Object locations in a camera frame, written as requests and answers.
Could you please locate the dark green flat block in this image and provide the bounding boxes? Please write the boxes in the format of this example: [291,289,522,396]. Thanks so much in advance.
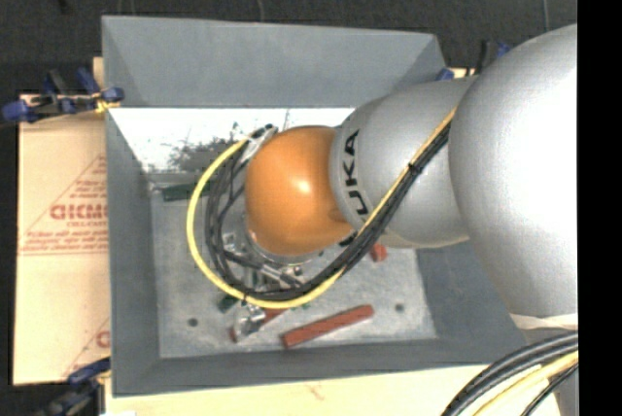
[160,182,201,203]

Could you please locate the grey metal bin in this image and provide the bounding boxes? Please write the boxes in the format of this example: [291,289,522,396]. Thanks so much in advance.
[100,15,530,397]

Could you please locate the brown cardboard board, red print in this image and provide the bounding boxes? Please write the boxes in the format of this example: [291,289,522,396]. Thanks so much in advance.
[11,55,114,387]

